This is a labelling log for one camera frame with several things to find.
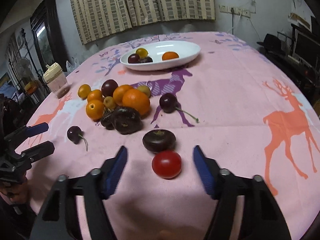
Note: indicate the dark wrinkled dried fruit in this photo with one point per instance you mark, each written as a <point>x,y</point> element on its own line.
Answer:
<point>146,60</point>

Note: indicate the dark cherry with stem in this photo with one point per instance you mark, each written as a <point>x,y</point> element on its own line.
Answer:
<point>169,103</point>

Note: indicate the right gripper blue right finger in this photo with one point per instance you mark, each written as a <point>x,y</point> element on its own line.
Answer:
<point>207,170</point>

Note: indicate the small dark dried fruit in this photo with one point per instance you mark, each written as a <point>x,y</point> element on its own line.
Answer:
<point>107,120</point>

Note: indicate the white power strip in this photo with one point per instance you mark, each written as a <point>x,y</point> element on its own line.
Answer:
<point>234,10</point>

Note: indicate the small tan longan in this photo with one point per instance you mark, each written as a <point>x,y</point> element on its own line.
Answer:
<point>109,103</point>

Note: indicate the red cherry tomato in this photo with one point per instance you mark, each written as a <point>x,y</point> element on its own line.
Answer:
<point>167,164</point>

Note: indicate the standing fan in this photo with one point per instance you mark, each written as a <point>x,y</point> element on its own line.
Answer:
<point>23,68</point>

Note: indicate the small orange kumquat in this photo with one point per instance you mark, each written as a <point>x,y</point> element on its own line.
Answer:
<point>95,95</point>

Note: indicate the pink deer print tablecloth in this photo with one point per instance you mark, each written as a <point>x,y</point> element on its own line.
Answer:
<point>252,120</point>

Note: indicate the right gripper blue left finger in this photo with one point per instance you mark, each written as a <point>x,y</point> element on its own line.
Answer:
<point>113,169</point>

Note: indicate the large orange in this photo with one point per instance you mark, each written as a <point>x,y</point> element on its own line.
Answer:
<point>138,100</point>

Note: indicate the left hand of person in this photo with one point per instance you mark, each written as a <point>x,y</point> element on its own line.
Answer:
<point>16,193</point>

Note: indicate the black hat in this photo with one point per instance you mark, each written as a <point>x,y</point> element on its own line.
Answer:
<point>272,44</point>

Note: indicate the purple plum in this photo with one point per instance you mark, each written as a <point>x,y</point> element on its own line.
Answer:
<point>133,58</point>

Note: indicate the plastic jar with cream lid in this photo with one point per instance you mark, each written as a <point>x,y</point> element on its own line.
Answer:
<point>56,80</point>

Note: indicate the orange kumquat front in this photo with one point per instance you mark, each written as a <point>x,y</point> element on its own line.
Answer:
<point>95,110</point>

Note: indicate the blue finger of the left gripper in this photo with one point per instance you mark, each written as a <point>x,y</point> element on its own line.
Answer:
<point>24,132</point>
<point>38,152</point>

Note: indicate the white oval plate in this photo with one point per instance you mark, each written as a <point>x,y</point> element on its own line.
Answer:
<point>187,51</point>

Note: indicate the tangerine with green stem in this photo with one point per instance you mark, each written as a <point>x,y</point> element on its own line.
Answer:
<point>170,55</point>

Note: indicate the striped beige curtain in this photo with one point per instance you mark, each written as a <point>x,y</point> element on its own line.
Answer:
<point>96,19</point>

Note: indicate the dark framed mirror cabinet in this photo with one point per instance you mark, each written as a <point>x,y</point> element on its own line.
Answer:
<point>47,35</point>

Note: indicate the yellow orange kumquat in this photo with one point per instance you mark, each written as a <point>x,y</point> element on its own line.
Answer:
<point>142,53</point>

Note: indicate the dark red plum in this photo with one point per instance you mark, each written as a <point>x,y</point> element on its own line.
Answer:
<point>108,87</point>

